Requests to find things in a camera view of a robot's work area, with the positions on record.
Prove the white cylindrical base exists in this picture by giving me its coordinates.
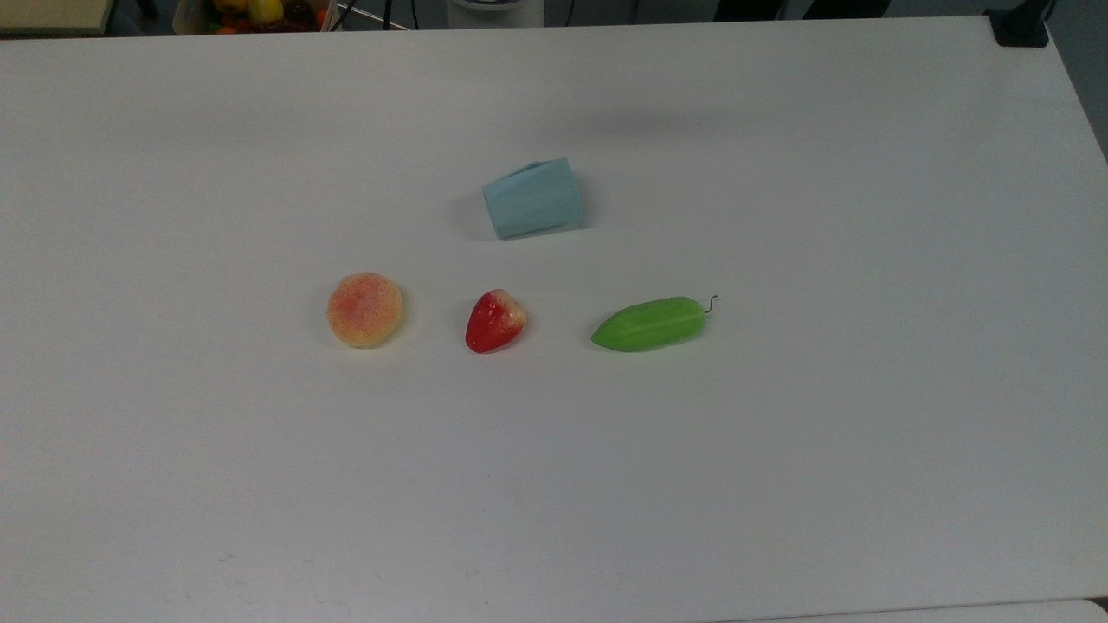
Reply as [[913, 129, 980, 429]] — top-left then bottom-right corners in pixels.
[[446, 0, 546, 29]]

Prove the orange yellow toy peach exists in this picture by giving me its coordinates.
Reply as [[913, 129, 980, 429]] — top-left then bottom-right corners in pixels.
[[326, 272, 404, 350]]

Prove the green toy cucumber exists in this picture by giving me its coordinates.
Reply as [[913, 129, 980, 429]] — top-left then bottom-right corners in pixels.
[[590, 295, 720, 353]]

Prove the light wooden side table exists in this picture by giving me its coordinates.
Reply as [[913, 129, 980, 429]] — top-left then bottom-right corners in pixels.
[[0, 0, 115, 37]]

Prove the light blue faceted mug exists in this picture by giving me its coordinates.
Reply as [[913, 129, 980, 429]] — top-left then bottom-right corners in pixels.
[[482, 157, 586, 241]]

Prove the bin of toy fruit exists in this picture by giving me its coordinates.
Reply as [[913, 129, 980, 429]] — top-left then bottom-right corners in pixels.
[[172, 0, 339, 36]]

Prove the black pole clamp base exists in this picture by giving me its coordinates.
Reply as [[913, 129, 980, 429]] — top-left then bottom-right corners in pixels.
[[986, 0, 1054, 48]]

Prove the red toy strawberry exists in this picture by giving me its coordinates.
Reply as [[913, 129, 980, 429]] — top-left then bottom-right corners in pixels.
[[465, 289, 528, 354]]

